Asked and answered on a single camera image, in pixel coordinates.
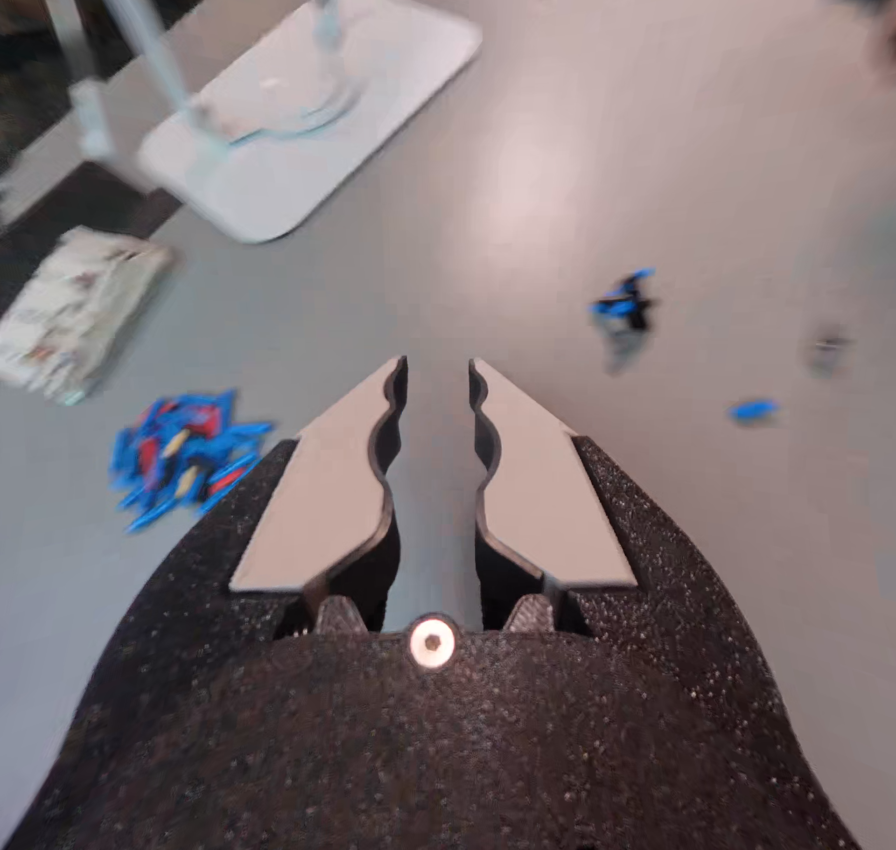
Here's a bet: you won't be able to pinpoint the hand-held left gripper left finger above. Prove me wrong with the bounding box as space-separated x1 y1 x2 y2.
230 355 409 606

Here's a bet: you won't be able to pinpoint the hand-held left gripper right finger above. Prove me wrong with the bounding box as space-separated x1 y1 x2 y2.
468 358 639 609

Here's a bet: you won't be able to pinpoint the pile of blue connector pins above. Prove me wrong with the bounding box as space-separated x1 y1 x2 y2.
108 390 275 532

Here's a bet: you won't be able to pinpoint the dark grey axle piece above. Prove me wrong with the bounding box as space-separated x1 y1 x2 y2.
808 325 851 375

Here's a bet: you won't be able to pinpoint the white book stand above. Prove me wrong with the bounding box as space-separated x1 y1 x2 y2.
28 0 484 244

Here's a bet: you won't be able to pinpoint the black brick piece blue pins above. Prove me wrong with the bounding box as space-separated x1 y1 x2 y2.
589 268 660 333

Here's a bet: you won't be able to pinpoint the grey desk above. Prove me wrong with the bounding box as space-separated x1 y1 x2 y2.
0 0 896 850

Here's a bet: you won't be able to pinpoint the folded paper bag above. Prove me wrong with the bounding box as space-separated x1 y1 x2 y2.
0 226 176 403

